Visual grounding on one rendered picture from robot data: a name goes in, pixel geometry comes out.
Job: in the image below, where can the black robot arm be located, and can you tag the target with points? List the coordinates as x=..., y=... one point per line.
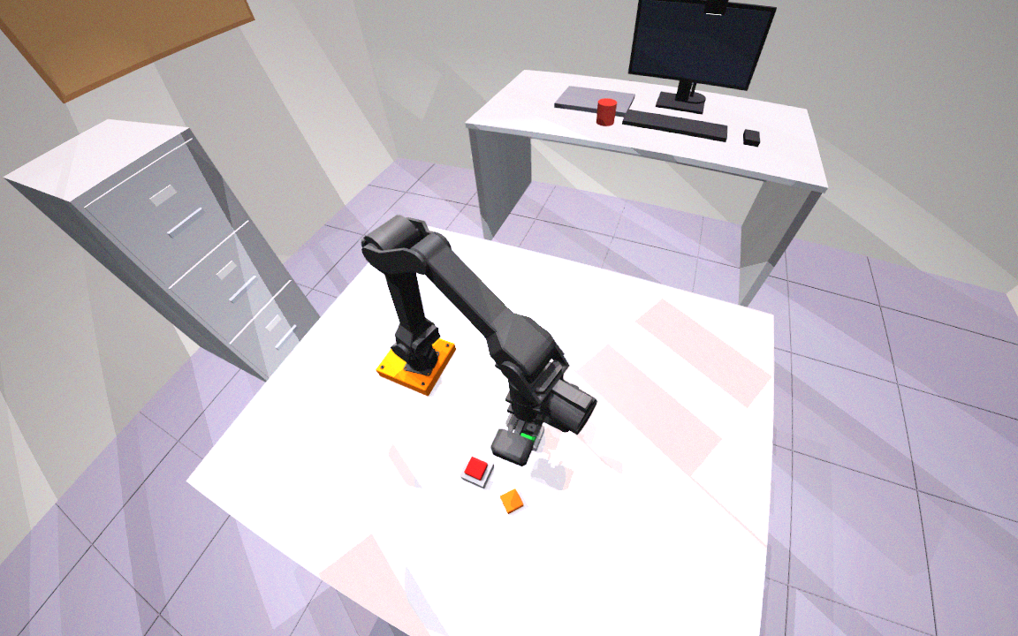
x=521, y=348

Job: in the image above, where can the green button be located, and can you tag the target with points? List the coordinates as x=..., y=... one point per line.
x=536, y=439

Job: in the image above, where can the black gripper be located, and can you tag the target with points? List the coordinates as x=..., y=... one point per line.
x=512, y=446

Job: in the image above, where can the red button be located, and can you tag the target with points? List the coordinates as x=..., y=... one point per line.
x=477, y=471

